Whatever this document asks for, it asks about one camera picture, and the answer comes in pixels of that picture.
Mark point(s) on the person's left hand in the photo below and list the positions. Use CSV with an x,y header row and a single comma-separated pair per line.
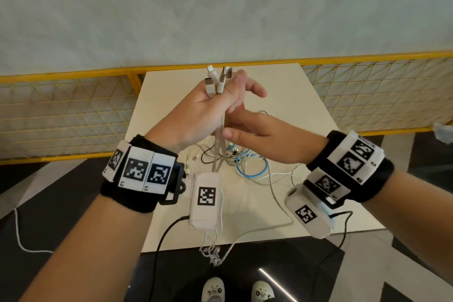
x,y
198,114

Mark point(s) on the person's right hand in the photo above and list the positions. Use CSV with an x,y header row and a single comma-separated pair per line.
x,y
276,140

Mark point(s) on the person's right forearm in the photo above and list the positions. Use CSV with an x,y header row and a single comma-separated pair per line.
x,y
414,213

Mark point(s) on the person's left forearm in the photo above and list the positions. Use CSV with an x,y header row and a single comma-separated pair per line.
x,y
88,252

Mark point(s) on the white table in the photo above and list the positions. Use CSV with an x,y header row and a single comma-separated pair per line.
x,y
304,100

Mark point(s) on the yellow mesh fence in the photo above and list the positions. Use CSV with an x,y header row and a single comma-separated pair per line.
x,y
70,77

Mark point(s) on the white shoe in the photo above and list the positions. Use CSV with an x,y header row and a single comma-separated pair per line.
x,y
214,291
263,293

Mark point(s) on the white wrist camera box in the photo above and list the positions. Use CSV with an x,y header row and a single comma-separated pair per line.
x,y
205,213
308,224

